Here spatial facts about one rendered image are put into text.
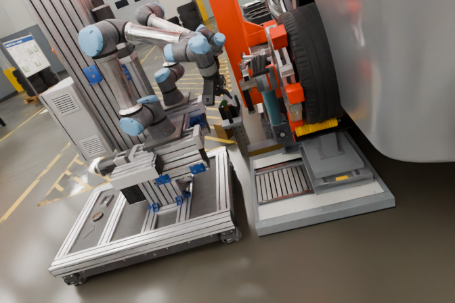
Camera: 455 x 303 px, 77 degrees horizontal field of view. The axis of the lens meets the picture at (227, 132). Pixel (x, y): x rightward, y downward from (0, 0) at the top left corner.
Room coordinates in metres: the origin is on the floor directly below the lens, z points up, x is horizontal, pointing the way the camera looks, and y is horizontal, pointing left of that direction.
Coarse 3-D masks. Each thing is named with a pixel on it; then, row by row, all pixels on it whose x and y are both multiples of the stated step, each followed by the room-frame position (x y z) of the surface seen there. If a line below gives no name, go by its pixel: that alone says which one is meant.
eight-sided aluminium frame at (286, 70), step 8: (280, 64) 1.39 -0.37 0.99; (288, 64) 1.37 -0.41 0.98; (280, 72) 1.37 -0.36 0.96; (288, 72) 1.36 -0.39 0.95; (280, 88) 1.80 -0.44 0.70; (288, 104) 1.37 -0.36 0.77; (296, 104) 1.35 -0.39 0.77; (288, 112) 1.59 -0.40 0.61; (296, 112) 1.56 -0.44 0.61; (296, 120) 1.50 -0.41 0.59
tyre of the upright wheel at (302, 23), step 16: (288, 16) 1.53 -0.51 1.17; (304, 16) 1.46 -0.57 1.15; (288, 32) 1.43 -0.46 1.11; (304, 32) 1.38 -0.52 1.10; (320, 32) 1.35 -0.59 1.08; (304, 48) 1.34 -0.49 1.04; (320, 48) 1.31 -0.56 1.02; (304, 64) 1.31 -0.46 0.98; (320, 64) 1.28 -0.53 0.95; (304, 80) 1.29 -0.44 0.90; (320, 80) 1.27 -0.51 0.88; (336, 80) 1.26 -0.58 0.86; (320, 96) 1.28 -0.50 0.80; (336, 96) 1.27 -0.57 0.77; (304, 112) 1.52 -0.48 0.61; (320, 112) 1.32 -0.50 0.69; (336, 112) 1.33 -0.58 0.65
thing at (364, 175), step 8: (352, 144) 1.63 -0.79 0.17; (304, 152) 1.78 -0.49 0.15; (304, 160) 1.66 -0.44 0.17; (360, 168) 1.40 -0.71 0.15; (368, 168) 1.36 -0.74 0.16; (312, 176) 1.50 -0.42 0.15; (328, 176) 1.44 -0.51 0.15; (336, 176) 1.42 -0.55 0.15; (344, 176) 1.36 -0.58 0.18; (352, 176) 1.37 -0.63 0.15; (360, 176) 1.32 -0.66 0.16; (368, 176) 1.32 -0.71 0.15; (312, 184) 1.42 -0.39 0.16; (320, 184) 1.40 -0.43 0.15; (328, 184) 1.36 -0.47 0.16; (336, 184) 1.35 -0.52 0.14; (344, 184) 1.34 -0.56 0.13; (352, 184) 1.34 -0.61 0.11; (360, 184) 1.33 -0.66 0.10; (320, 192) 1.37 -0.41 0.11
